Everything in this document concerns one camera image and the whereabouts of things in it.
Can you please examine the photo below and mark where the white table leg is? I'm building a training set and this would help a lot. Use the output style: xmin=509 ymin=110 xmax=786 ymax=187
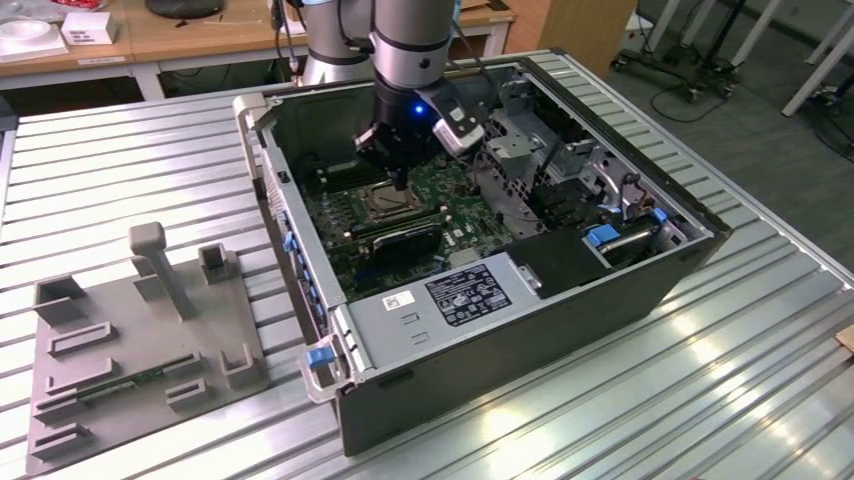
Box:
xmin=730 ymin=0 xmax=780 ymax=67
xmin=781 ymin=37 xmax=854 ymax=119

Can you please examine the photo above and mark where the grey metal drive cage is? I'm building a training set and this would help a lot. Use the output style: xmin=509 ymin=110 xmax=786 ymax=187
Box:
xmin=477 ymin=74 xmax=606 ymax=234

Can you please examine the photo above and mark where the grey parts rack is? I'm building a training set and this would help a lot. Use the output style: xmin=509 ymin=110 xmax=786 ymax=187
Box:
xmin=24 ymin=222 xmax=273 ymax=476

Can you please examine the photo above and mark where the silver power supply unit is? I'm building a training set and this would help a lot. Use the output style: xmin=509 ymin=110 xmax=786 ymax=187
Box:
xmin=338 ymin=251 xmax=543 ymax=387

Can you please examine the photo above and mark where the CPU socket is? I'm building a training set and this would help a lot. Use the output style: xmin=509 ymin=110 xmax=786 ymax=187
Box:
xmin=355 ymin=179 xmax=422 ymax=225

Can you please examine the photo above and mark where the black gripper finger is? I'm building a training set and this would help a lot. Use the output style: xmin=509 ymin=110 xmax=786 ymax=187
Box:
xmin=401 ymin=134 xmax=439 ymax=192
xmin=357 ymin=124 xmax=402 ymax=192

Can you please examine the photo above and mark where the metal socket cover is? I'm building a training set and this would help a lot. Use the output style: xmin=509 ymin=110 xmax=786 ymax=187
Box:
xmin=362 ymin=180 xmax=422 ymax=221

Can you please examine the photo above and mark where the silver CPU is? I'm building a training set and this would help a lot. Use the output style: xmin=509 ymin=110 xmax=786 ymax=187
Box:
xmin=370 ymin=192 xmax=410 ymax=215

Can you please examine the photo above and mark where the silver cage bracket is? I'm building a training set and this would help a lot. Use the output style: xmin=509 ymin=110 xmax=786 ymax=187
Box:
xmin=485 ymin=133 xmax=543 ymax=162

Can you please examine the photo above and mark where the wooden desk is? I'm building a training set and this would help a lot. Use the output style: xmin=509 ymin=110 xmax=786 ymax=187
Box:
xmin=0 ymin=0 xmax=519 ymax=101

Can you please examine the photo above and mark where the black expansion card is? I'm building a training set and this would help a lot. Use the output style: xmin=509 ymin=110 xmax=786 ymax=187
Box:
xmin=350 ymin=222 xmax=443 ymax=296

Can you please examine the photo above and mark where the wooden cabinet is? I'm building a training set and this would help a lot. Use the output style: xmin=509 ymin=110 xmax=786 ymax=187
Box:
xmin=538 ymin=0 xmax=637 ymax=80

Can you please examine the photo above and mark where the black round base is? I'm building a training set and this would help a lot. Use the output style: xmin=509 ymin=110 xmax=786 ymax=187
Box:
xmin=144 ymin=0 xmax=226 ymax=19

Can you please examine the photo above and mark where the white cardboard box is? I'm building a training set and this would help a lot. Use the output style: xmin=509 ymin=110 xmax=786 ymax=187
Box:
xmin=59 ymin=12 xmax=122 ymax=47

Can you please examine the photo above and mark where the green RAM stick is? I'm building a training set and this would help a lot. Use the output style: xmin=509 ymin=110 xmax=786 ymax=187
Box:
xmin=76 ymin=367 xmax=169 ymax=404

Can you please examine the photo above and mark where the black plastic duct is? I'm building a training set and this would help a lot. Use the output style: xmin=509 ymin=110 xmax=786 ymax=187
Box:
xmin=505 ymin=230 xmax=617 ymax=301

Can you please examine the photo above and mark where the blue plastic latch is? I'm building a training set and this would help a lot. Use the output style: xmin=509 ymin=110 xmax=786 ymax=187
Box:
xmin=585 ymin=224 xmax=620 ymax=250

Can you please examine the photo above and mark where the black flat data cable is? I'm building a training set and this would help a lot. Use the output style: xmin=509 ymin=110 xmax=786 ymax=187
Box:
xmin=533 ymin=142 xmax=559 ymax=176

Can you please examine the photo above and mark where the green motherboard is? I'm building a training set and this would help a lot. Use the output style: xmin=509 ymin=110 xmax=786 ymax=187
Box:
xmin=297 ymin=149 xmax=529 ymax=296

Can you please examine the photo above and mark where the black wheeled stand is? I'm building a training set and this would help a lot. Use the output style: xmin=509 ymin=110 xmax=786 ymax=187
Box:
xmin=613 ymin=0 xmax=746 ymax=104

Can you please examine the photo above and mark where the grey PC case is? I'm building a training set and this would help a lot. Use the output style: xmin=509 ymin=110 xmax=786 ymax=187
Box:
xmin=231 ymin=48 xmax=733 ymax=457

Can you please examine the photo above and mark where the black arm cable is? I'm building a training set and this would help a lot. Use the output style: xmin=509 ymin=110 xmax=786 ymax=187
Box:
xmin=269 ymin=0 xmax=306 ymax=86

